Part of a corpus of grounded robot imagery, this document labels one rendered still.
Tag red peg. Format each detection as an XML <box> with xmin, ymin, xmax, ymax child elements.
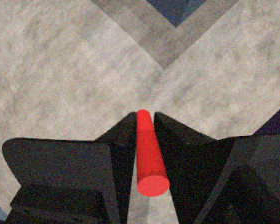
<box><xmin>136</xmin><ymin>109</ymin><xmax>171</xmax><ymax>197</ymax></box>

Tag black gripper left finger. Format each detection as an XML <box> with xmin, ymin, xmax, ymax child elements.
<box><xmin>2</xmin><ymin>112</ymin><xmax>137</xmax><ymax>224</ymax></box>

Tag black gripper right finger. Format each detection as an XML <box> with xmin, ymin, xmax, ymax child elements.
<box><xmin>153</xmin><ymin>112</ymin><xmax>280</xmax><ymax>224</ymax></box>

